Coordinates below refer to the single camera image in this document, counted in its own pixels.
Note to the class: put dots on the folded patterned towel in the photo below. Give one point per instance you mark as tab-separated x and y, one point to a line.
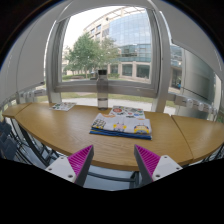
121	126

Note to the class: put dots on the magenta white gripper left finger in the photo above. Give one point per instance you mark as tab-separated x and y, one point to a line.
73	168

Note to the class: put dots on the colourful sticker sheet right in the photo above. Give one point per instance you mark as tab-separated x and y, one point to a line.
127	112

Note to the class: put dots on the grey window frame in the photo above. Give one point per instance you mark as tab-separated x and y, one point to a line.
129	34

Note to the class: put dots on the clear water bottle black cap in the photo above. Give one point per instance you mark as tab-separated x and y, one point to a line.
102	90

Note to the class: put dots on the colourful sticker sheet left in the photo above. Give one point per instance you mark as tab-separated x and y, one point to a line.
63	106

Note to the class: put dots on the colourful sticker sheet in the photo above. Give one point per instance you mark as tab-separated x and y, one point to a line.
63	106
127	112

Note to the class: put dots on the dark folding chair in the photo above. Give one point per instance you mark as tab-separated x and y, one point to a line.
8	146

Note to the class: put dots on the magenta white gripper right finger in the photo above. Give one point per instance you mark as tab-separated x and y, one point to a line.
152	166

